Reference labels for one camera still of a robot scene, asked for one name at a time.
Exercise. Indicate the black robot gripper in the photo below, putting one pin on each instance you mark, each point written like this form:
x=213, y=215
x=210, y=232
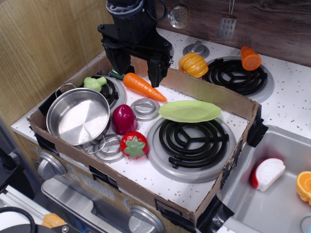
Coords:
x=136, y=36

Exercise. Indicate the green toy broccoli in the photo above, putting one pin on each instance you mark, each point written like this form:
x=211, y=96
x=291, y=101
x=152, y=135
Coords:
x=94, y=84

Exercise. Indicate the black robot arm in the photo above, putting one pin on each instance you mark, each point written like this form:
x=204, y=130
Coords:
x=127, y=8

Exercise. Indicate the silver metal pot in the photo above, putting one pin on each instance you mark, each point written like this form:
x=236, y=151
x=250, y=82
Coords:
x=79, y=116

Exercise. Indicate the front left black burner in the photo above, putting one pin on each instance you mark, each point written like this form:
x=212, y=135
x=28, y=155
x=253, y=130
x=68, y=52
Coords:
x=114, y=92

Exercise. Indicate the black burner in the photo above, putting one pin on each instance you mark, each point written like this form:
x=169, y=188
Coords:
x=114, y=92
x=190, y=152
x=228, y=72

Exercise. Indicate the silver knob upper middle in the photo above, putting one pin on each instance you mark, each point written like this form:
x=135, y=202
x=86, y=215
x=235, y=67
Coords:
x=145, y=109

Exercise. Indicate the yellow toy pumpkin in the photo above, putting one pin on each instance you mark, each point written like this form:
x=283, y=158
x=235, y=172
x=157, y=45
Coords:
x=193, y=64

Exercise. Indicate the purple toy eggplant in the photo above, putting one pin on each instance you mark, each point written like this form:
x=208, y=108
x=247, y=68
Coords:
x=124, y=120

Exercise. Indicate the silver knob at back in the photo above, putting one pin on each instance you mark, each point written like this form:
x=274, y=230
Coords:
x=197, y=48

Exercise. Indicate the hanging silver strainer spoon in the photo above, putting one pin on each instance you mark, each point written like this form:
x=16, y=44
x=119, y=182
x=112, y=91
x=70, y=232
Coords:
x=179, y=15

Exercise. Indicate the light green plastic plate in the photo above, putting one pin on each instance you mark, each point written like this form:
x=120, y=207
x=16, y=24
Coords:
x=189, y=111

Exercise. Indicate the red toy strawberry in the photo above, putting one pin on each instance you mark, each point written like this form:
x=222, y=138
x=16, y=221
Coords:
x=134, y=145

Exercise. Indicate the silver knob lower middle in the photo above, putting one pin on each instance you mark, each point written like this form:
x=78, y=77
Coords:
x=108, y=150

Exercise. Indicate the hanging silver spatula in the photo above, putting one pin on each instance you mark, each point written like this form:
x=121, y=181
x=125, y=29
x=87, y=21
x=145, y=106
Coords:
x=227, y=23

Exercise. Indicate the front right black burner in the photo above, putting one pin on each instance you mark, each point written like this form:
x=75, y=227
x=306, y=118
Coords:
x=190, y=152

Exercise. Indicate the orange toy carrot slice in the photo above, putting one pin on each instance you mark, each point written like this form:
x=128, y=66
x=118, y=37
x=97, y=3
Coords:
x=250, y=59

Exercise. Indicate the back right black burner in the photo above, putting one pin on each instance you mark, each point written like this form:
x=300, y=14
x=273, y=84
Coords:
x=228, y=72

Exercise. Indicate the brown cardboard fence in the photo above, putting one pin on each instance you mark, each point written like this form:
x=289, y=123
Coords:
x=182, y=206

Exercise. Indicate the silver oven knob left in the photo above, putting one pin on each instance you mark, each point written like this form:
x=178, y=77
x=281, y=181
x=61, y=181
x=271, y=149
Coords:
x=49, y=167

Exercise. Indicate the silver oven knob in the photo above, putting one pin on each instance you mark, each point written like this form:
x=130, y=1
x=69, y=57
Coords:
x=49, y=167
x=144, y=221

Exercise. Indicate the silver oven knob right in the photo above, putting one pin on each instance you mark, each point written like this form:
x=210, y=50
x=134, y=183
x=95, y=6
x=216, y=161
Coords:
x=144, y=221

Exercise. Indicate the red white toy slice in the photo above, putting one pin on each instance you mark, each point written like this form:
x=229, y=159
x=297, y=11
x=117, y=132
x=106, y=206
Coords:
x=266, y=173

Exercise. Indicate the yellow toy on floor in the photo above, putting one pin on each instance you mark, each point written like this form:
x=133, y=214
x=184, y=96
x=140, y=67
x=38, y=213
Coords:
x=52, y=220

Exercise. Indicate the toy orange half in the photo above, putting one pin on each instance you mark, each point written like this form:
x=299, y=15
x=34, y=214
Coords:
x=303, y=186

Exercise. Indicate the silver toy sink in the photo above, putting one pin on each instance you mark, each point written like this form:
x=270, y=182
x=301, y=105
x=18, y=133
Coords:
x=279, y=209

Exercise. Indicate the silver oven door handle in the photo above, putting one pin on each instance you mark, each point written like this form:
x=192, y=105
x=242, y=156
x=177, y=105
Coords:
x=98, y=215

